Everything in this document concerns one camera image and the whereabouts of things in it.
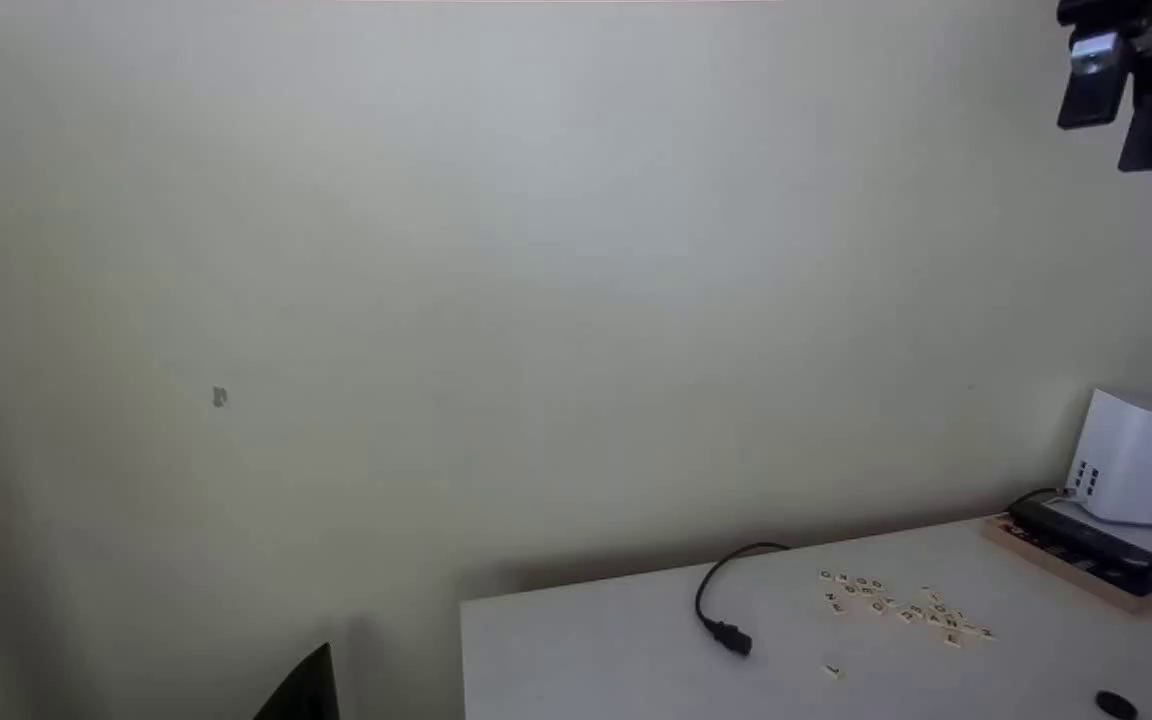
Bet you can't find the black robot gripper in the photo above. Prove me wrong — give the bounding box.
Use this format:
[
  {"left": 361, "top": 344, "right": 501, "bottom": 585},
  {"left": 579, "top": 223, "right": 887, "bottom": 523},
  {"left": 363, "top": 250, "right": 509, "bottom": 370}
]
[{"left": 1056, "top": 0, "right": 1152, "bottom": 172}]

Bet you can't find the black remote control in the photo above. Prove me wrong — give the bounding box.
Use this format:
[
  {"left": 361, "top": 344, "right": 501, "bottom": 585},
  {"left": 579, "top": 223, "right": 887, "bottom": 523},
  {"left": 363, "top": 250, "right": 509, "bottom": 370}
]
[{"left": 1010, "top": 498, "right": 1152, "bottom": 590}]

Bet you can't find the black round cap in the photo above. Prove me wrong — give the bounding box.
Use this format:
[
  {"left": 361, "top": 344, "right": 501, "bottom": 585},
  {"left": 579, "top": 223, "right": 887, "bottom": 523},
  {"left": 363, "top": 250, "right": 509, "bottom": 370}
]
[{"left": 1094, "top": 692, "right": 1140, "bottom": 720}]

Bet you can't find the cluster of cream letter tiles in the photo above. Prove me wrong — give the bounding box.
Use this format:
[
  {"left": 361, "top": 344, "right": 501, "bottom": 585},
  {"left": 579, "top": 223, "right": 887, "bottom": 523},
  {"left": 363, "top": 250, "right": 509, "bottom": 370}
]
[{"left": 819, "top": 569, "right": 997, "bottom": 648}]

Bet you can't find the black monitor corner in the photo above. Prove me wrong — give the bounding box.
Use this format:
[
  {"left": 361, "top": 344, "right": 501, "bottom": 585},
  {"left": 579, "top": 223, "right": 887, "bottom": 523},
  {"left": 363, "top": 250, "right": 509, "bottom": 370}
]
[{"left": 258, "top": 642, "right": 342, "bottom": 720}]

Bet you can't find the black power cable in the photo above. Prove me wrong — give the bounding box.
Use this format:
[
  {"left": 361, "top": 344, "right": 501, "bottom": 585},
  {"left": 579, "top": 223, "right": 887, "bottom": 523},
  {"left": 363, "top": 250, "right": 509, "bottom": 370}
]
[{"left": 693, "top": 536, "right": 793, "bottom": 659}]

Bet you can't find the white speaker box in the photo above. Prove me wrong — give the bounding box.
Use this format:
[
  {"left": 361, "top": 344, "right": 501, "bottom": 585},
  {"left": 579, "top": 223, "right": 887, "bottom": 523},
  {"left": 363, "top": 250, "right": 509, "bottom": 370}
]
[{"left": 1063, "top": 386, "right": 1152, "bottom": 527}]

